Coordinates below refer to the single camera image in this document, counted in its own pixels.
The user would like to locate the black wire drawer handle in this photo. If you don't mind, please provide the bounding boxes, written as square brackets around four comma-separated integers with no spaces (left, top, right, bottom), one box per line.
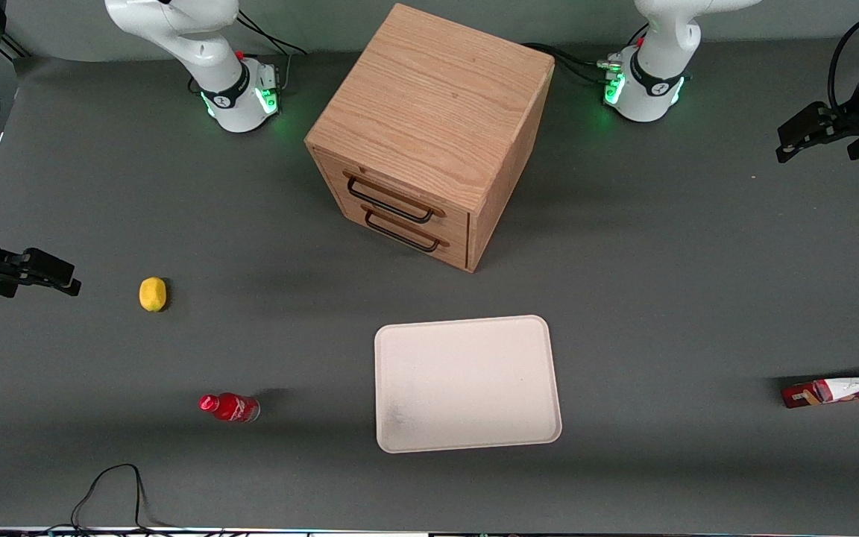
[345,173,436,224]
[363,209,443,253]

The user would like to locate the yellow lemon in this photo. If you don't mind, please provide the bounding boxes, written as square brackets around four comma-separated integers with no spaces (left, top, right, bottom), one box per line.
[139,277,168,313]

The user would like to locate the black looped table cable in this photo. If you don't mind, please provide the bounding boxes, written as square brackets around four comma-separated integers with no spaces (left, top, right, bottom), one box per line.
[70,463,171,535]

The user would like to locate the cream plastic tray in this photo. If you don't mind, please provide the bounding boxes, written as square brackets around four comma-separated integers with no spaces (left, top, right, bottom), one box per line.
[374,315,563,454]

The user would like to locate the red cookie box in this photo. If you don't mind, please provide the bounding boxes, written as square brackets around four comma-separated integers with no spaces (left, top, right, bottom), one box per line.
[781,370,859,409]

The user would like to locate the black right arm base cable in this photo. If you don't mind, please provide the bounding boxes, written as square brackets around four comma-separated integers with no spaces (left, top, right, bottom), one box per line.
[234,10,308,92]

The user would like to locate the black left arm base cable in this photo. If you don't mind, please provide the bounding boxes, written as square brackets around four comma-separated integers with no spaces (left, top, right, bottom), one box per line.
[522,43,624,87]

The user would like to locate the wooden drawer front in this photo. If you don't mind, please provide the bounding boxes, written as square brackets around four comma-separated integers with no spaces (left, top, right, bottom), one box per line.
[316,153,471,241]
[333,186,471,270]

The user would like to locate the red soda bottle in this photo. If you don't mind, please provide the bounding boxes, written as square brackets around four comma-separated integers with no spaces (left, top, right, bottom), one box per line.
[198,392,261,424]

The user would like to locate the black arm base cable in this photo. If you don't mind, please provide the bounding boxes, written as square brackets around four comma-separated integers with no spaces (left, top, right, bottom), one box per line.
[234,10,308,92]
[522,43,624,87]

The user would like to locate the wooden drawer cabinet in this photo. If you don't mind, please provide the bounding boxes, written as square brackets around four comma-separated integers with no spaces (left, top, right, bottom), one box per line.
[304,3,556,273]

